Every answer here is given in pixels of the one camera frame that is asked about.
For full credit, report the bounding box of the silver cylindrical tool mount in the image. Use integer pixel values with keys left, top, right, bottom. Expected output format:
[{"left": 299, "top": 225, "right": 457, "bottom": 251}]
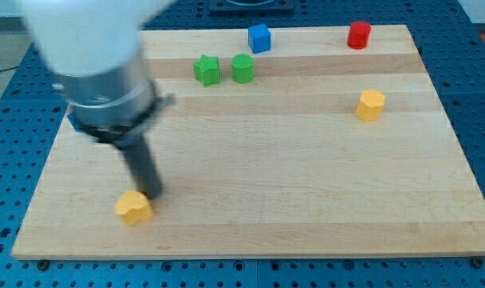
[{"left": 56, "top": 50, "right": 174, "bottom": 143}]

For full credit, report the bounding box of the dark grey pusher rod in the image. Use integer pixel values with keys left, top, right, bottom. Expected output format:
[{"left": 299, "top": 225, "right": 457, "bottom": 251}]
[{"left": 116, "top": 133, "right": 163, "bottom": 199}]

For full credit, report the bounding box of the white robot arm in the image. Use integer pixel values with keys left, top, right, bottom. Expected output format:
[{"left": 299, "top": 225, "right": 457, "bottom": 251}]
[{"left": 17, "top": 0, "right": 174, "bottom": 199}]

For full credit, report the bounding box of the yellow hexagon block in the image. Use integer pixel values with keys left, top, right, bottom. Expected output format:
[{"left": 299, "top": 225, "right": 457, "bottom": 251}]
[{"left": 355, "top": 90, "right": 386, "bottom": 122}]

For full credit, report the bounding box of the yellow heart block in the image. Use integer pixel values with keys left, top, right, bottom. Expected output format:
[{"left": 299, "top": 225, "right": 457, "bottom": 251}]
[{"left": 114, "top": 190, "right": 153, "bottom": 226}]

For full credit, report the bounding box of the green star block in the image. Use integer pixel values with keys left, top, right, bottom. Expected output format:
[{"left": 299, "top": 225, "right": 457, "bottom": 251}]
[{"left": 193, "top": 54, "right": 221, "bottom": 87}]

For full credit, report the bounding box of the green cylinder block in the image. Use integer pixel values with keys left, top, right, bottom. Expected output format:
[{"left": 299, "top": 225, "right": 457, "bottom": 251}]
[{"left": 231, "top": 54, "right": 254, "bottom": 84}]

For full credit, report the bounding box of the blue cube block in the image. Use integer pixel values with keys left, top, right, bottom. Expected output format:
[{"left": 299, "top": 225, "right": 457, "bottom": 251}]
[{"left": 247, "top": 24, "right": 271, "bottom": 54}]

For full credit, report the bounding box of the wooden board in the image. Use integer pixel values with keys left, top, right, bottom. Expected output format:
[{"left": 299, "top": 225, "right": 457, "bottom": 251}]
[{"left": 12, "top": 25, "right": 485, "bottom": 260}]

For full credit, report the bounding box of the red cylinder block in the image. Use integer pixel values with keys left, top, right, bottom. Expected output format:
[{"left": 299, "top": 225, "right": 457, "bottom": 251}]
[{"left": 347, "top": 21, "right": 371, "bottom": 50}]

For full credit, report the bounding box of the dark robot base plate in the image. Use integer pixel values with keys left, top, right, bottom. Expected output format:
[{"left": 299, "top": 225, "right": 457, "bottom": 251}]
[{"left": 208, "top": 0, "right": 295, "bottom": 14}]

